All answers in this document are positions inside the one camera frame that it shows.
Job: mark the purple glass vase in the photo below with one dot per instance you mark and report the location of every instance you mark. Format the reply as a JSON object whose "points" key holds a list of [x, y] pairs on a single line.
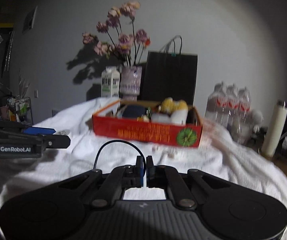
{"points": [[130, 82]]}

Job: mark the white round small object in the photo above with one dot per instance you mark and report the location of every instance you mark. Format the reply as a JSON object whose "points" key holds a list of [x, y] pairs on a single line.
{"points": [[62, 132]]}

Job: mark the white milk carton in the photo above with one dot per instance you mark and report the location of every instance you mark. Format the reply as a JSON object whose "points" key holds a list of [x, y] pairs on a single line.
{"points": [[110, 82]]}

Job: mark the white fluffy blanket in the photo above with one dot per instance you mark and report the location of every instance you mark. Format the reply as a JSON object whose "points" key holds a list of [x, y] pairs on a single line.
{"points": [[217, 154]]}

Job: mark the wire storage rack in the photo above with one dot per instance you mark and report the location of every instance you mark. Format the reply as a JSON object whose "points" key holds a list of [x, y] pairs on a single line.
{"points": [[16, 109]]}

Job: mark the white thermos bottle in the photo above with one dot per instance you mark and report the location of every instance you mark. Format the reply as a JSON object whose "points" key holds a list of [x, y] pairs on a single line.
{"points": [[275, 129]]}

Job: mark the water bottle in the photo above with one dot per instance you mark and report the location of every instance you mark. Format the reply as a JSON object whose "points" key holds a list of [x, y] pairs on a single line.
{"points": [[216, 109], [232, 104], [244, 108]]}

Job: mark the white round lamp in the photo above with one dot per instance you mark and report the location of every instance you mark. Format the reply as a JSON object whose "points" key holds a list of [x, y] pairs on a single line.
{"points": [[256, 120]]}

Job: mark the water bottle middle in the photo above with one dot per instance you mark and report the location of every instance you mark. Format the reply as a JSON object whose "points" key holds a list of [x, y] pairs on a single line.
{"points": [[232, 104]]}

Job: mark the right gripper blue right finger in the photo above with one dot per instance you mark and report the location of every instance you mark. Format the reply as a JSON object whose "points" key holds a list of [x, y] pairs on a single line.
{"points": [[150, 172]]}

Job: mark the water bottle right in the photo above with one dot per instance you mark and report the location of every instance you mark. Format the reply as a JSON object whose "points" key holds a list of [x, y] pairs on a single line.
{"points": [[244, 108]]}

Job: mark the black paper bag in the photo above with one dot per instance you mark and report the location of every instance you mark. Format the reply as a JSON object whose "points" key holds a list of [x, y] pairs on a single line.
{"points": [[169, 73]]}

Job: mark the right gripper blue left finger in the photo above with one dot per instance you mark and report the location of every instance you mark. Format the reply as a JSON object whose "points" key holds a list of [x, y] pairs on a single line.
{"points": [[139, 171]]}

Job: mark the navy blue pouch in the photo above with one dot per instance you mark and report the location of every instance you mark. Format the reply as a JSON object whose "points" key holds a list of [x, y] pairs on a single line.
{"points": [[133, 112]]}

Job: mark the dried purple flowers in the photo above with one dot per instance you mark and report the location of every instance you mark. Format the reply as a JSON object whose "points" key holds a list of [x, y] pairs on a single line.
{"points": [[125, 43]]}

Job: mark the water bottle left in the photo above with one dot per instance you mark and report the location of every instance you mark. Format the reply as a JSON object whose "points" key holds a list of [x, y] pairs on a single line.
{"points": [[216, 109]]}

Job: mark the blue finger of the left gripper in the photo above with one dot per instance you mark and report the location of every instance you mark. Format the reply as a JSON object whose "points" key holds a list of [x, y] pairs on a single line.
{"points": [[39, 131]]}

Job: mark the red cardboard box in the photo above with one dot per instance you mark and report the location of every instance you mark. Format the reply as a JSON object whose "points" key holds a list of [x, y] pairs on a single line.
{"points": [[187, 135]]}

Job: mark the yellow white plush toy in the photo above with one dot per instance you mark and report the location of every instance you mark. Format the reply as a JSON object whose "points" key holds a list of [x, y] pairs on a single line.
{"points": [[171, 112]]}

